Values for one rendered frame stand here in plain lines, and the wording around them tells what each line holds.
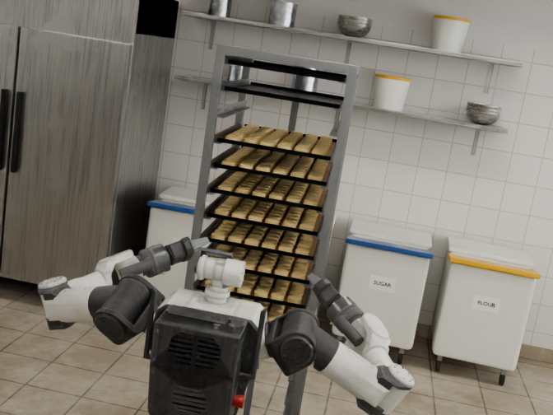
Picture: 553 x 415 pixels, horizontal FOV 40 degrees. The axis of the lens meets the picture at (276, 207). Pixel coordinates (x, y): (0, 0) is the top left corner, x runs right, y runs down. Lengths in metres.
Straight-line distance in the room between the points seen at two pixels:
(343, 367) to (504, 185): 3.63
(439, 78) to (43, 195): 2.69
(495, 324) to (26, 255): 2.95
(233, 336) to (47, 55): 3.33
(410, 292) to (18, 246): 2.47
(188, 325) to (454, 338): 3.32
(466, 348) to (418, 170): 1.26
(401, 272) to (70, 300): 3.04
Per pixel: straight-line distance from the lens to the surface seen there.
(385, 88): 5.02
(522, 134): 5.36
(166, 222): 4.93
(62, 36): 4.79
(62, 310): 2.06
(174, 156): 5.54
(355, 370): 1.90
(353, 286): 4.82
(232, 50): 2.61
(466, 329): 4.91
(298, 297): 2.79
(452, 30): 5.02
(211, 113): 2.63
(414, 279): 4.79
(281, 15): 5.10
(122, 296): 1.92
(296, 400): 2.85
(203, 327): 1.76
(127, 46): 4.64
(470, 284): 4.82
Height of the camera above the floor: 1.83
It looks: 12 degrees down
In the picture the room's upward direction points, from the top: 9 degrees clockwise
